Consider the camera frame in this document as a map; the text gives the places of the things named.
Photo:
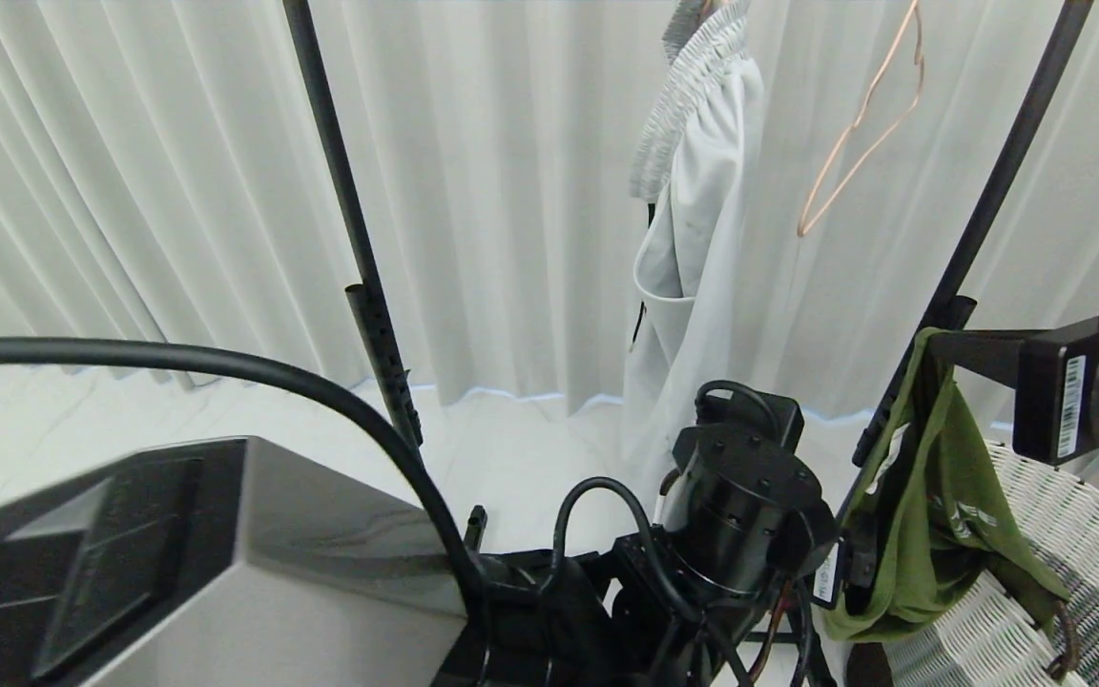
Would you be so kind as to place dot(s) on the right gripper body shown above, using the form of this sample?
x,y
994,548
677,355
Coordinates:
x,y
1046,401

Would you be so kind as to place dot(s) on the black clothes rack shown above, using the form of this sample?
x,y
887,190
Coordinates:
x,y
319,95

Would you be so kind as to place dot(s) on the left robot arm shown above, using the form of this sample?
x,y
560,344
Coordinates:
x,y
225,572

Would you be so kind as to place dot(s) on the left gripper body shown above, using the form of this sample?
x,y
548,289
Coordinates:
x,y
860,563

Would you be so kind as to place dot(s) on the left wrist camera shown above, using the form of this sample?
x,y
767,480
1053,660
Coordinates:
x,y
759,415

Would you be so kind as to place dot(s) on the pale grey shorts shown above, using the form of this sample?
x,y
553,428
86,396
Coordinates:
x,y
702,239

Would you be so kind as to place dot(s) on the green printed shorts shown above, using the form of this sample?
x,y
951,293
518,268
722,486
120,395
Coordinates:
x,y
931,515

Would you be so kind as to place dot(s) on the white curtain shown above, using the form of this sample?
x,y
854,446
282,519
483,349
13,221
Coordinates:
x,y
511,191

